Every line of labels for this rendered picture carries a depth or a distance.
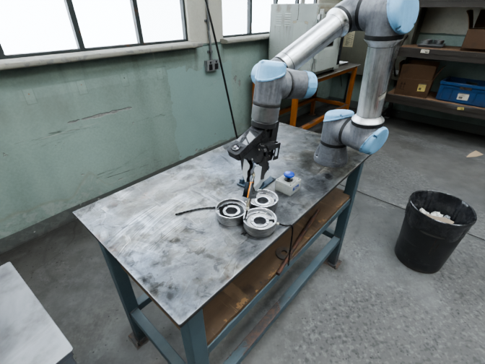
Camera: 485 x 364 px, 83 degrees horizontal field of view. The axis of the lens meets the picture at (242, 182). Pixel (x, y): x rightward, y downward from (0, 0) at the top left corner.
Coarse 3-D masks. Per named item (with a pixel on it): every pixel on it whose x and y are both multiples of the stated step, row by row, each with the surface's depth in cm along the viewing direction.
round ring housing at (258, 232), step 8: (256, 208) 90; (264, 208) 90; (248, 216) 88; (256, 216) 88; (264, 216) 88; (272, 216) 88; (264, 224) 85; (272, 224) 85; (248, 232) 84; (256, 232) 82; (264, 232) 82; (272, 232) 84
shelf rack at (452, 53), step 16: (432, 0) 292; (448, 0) 284; (464, 0) 276; (480, 0) 269; (400, 48) 328; (416, 48) 317; (432, 48) 314; (448, 48) 314; (400, 96) 348; (432, 96) 347; (384, 112) 390; (448, 112) 322; (464, 112) 312; (480, 112) 302
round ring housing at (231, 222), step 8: (224, 200) 94; (232, 200) 94; (240, 200) 93; (216, 208) 90; (224, 208) 91; (232, 208) 92; (216, 216) 90; (240, 216) 86; (224, 224) 88; (232, 224) 87
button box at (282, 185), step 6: (276, 180) 103; (282, 180) 103; (288, 180) 103; (294, 180) 103; (300, 180) 104; (276, 186) 105; (282, 186) 103; (288, 186) 101; (294, 186) 102; (282, 192) 104; (288, 192) 102; (294, 192) 104
